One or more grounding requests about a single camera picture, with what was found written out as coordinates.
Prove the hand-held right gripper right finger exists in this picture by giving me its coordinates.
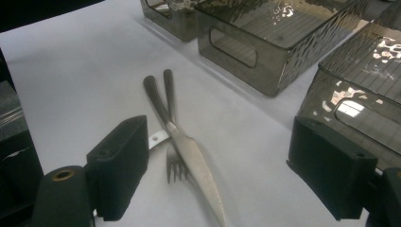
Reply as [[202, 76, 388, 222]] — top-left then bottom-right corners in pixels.
[[286, 115, 379, 221]]

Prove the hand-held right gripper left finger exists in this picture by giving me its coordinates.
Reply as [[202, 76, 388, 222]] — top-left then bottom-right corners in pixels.
[[85, 114, 150, 222]]

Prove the white ceramic spoon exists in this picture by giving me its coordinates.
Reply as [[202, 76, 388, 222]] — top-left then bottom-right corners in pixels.
[[147, 129, 171, 151]]

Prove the steel table knife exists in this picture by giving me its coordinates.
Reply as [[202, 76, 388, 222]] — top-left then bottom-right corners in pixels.
[[142, 75, 229, 227]]

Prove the grey transparent storage bin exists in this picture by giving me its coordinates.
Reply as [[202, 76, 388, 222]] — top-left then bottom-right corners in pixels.
[[140, 0, 202, 43], [194, 0, 370, 98], [296, 1, 401, 174]]

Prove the steel fork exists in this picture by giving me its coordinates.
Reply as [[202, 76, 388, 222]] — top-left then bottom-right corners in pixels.
[[163, 68, 191, 185]]

